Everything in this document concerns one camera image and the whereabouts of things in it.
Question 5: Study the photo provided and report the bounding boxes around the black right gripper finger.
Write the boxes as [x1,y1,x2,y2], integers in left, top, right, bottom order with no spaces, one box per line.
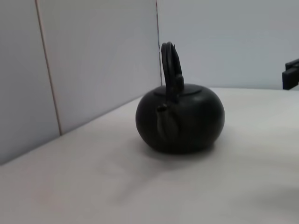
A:
[282,58,299,91]

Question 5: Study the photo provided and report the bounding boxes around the black round teapot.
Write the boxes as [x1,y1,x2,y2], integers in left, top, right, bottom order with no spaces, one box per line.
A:
[135,41,226,155]

